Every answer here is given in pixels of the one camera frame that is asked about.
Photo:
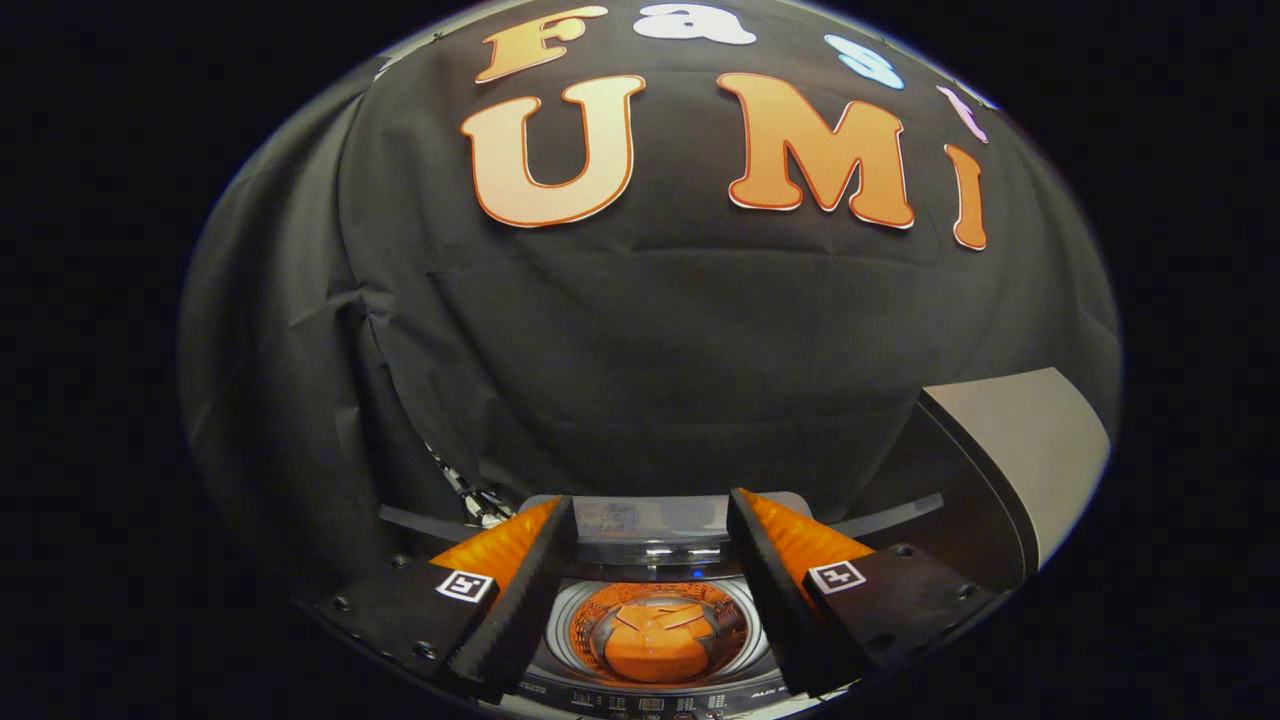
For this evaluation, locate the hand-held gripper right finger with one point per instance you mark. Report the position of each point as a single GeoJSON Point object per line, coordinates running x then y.
{"type": "Point", "coordinates": [775, 600]}

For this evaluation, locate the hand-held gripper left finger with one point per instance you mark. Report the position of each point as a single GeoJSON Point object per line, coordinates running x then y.
{"type": "Point", "coordinates": [530, 600]}

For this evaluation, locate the yellow polo shirt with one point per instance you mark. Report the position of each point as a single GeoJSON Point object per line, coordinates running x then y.
{"type": "Point", "coordinates": [655, 645]}

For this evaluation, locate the transparent washing machine lid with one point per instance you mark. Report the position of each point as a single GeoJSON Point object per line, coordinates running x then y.
{"type": "Point", "coordinates": [650, 520]}

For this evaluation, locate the grey cabinet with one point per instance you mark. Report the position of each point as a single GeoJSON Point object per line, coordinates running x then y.
{"type": "Point", "coordinates": [1040, 450]}

